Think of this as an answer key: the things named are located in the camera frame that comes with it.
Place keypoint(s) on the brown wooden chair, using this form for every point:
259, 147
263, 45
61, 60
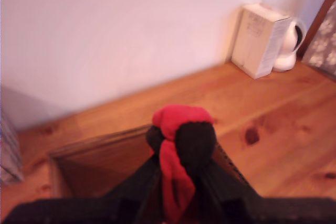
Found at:
317, 16

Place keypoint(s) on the white printed carton box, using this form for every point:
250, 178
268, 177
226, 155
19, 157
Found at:
258, 43

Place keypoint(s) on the small white round camera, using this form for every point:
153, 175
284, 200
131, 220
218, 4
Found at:
291, 48

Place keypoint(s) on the red and black footbag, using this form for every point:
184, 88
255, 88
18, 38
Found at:
194, 140

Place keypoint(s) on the triangle pattern tissue box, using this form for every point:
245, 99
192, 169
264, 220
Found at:
9, 153

